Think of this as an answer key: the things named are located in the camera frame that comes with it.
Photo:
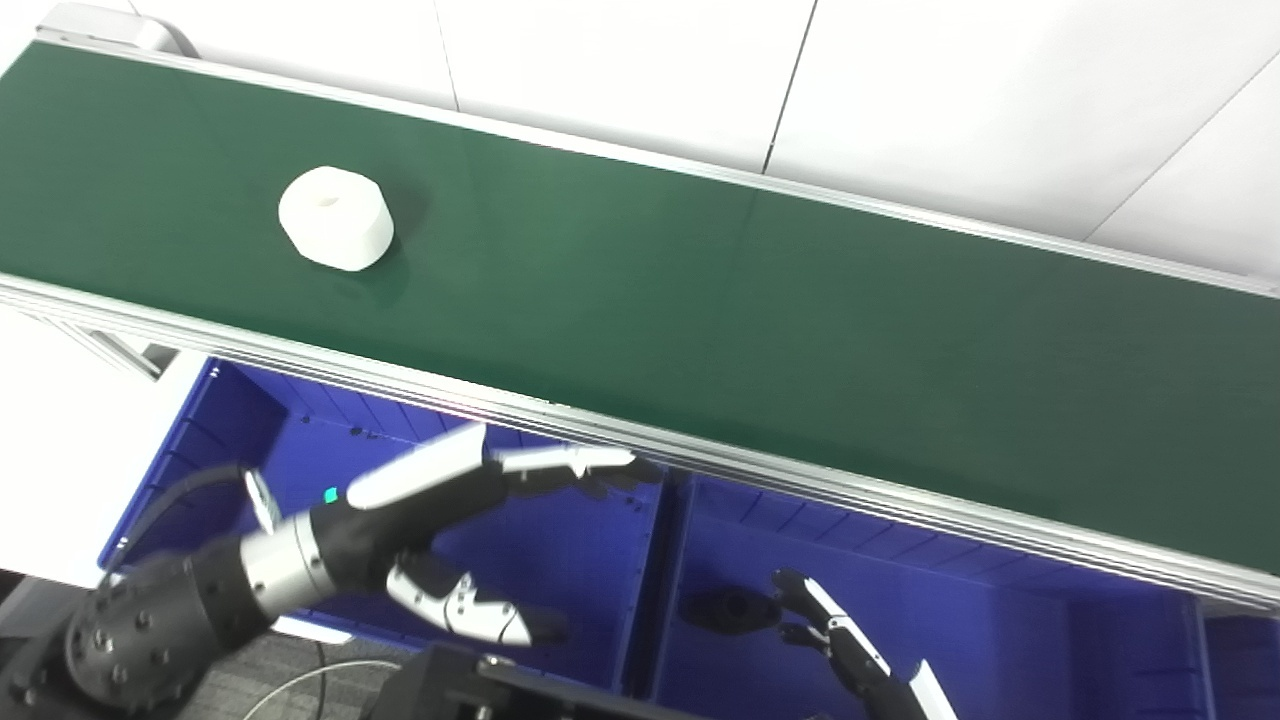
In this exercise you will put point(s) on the white cylindrical part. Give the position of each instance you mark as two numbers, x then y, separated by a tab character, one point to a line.
335	220

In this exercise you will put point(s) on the black flanged part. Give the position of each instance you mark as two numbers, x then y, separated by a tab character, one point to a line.
725	612

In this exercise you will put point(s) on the blue bin at conveyor end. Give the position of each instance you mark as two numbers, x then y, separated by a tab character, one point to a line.
1245	670

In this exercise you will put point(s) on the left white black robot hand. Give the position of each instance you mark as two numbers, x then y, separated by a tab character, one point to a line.
400	515

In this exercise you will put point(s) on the empty blue plastic bin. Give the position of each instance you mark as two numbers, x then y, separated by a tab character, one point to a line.
570	570

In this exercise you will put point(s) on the blue bin with black part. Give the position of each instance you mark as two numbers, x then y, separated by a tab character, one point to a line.
1000	650

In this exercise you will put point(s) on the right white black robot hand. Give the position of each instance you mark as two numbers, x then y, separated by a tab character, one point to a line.
850	650

